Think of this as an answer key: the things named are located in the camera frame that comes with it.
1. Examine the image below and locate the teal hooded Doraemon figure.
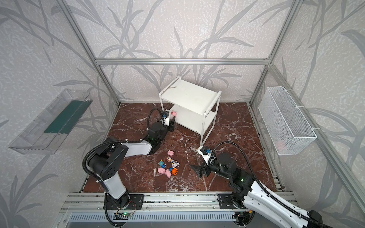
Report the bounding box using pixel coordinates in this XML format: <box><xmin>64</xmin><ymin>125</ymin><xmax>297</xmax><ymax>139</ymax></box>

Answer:
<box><xmin>159</xmin><ymin>160</ymin><xmax>166</xmax><ymax>169</ymax></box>

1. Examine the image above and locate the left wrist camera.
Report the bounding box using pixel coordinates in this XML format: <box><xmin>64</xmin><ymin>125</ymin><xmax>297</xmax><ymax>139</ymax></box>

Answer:
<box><xmin>161</xmin><ymin>111</ymin><xmax>170</xmax><ymax>126</ymax></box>

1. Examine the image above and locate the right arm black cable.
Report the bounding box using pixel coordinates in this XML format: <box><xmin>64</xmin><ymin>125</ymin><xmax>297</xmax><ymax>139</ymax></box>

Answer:
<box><xmin>212</xmin><ymin>141</ymin><xmax>334</xmax><ymax>228</ymax></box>

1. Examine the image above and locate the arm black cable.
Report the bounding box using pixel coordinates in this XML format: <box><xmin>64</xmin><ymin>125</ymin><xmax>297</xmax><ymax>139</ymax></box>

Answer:
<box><xmin>212</xmin><ymin>141</ymin><xmax>334</xmax><ymax>228</ymax></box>
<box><xmin>82</xmin><ymin>107</ymin><xmax>163</xmax><ymax>180</ymax></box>

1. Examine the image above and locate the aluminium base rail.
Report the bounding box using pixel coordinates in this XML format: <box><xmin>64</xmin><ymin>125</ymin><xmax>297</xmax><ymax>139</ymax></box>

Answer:
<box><xmin>61</xmin><ymin>191</ymin><xmax>297</xmax><ymax>214</ymax></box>

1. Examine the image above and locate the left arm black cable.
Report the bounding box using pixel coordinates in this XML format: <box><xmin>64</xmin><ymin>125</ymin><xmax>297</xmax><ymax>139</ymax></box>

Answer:
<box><xmin>82</xmin><ymin>107</ymin><xmax>163</xmax><ymax>180</ymax></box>

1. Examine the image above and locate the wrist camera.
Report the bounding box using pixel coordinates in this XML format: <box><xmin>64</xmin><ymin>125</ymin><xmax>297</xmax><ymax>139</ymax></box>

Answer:
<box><xmin>161</xmin><ymin>111</ymin><xmax>170</xmax><ymax>126</ymax></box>
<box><xmin>197</xmin><ymin>145</ymin><xmax>214</xmax><ymax>165</ymax></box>

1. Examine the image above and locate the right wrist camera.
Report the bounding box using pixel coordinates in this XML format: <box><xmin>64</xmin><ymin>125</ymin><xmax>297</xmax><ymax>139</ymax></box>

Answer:
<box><xmin>197</xmin><ymin>145</ymin><xmax>214</xmax><ymax>165</ymax></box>

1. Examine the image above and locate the orange hooded Doraemon figure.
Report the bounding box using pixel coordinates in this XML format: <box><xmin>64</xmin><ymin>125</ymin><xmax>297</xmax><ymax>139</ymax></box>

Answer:
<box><xmin>169</xmin><ymin>168</ymin><xmax>178</xmax><ymax>175</ymax></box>

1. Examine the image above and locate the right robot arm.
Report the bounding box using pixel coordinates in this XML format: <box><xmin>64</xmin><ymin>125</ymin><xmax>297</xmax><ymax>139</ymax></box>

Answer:
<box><xmin>191</xmin><ymin>153</ymin><xmax>326</xmax><ymax>228</ymax></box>

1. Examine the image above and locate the white two-tier shelf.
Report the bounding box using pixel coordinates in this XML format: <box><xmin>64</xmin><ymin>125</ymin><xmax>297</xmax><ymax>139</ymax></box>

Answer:
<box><xmin>159</xmin><ymin>76</ymin><xmax>222</xmax><ymax>146</ymax></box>

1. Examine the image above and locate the white wire mesh basket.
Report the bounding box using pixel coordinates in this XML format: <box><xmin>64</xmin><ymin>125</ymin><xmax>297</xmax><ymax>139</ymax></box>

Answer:
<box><xmin>259</xmin><ymin>86</ymin><xmax>317</xmax><ymax>156</ymax></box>

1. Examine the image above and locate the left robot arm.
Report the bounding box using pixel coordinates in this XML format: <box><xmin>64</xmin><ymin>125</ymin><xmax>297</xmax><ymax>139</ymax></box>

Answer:
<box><xmin>82</xmin><ymin>122</ymin><xmax>175</xmax><ymax>209</ymax></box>

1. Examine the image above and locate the pink toy in basket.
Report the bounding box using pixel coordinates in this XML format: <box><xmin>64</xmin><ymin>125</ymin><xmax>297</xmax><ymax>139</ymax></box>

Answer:
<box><xmin>275</xmin><ymin>140</ymin><xmax>288</xmax><ymax>154</ymax></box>

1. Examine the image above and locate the clear plastic wall bin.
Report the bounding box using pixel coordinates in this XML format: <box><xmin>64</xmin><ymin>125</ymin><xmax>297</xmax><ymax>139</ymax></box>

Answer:
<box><xmin>9</xmin><ymin>89</ymin><xmax>93</xmax><ymax>155</ymax></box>

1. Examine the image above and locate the white hooded Doraemon figure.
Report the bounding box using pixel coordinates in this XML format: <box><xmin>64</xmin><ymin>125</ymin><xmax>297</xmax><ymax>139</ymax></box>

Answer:
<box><xmin>171</xmin><ymin>161</ymin><xmax>180</xmax><ymax>168</ymax></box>

